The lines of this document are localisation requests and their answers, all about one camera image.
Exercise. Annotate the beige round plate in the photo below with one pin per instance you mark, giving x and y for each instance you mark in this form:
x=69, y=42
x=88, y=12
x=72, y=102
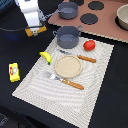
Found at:
x=68, y=66

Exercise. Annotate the grey saucepan on stove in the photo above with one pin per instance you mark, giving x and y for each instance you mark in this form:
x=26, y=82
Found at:
x=67, y=10

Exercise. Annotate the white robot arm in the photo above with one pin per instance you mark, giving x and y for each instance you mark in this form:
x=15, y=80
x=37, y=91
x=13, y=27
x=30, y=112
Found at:
x=27, y=5

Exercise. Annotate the white bowl on stove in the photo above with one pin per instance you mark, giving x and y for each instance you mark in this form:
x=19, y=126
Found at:
x=122, y=14

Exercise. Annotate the grey pot with handles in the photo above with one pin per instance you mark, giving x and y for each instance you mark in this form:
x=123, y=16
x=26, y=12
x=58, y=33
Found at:
x=68, y=36

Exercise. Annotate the fork with wooden handle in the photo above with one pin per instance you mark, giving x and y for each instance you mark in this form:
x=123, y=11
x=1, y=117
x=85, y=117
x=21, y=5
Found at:
x=54, y=77

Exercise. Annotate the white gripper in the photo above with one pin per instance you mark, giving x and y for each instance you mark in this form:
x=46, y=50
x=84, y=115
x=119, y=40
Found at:
x=35, y=19

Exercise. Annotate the yellow toy banana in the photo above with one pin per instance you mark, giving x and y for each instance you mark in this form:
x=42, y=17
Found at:
x=47, y=56

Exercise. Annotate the knife with wooden handle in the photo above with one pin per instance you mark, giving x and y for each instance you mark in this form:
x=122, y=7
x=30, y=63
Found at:
x=79, y=56

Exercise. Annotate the red toy tomato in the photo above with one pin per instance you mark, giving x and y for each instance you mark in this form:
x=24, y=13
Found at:
x=89, y=45

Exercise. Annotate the yellow toy box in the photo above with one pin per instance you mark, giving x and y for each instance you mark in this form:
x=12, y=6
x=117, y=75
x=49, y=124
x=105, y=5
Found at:
x=14, y=72

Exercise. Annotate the white woven placemat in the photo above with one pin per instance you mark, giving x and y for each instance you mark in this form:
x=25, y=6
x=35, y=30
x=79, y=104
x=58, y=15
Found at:
x=68, y=103

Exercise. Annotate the pink toy stove top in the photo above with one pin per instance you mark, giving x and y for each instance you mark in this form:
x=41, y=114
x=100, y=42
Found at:
x=104, y=27

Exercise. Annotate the toy bread loaf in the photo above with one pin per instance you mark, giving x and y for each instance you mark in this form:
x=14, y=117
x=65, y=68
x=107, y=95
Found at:
x=34, y=33

